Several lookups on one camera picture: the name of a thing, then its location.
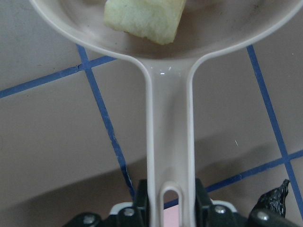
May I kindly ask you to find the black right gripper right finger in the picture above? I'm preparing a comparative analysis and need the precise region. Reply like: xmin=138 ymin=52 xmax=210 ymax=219
xmin=195 ymin=178 xmax=213 ymax=227

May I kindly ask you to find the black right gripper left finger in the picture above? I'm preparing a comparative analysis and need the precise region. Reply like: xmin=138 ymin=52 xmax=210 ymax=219
xmin=133 ymin=179 xmax=150 ymax=227

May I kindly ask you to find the torn bread piece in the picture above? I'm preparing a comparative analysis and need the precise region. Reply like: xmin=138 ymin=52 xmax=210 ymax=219
xmin=103 ymin=0 xmax=186 ymax=45

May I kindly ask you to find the white plastic dustpan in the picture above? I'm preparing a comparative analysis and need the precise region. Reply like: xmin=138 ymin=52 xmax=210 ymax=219
xmin=31 ymin=0 xmax=303 ymax=227

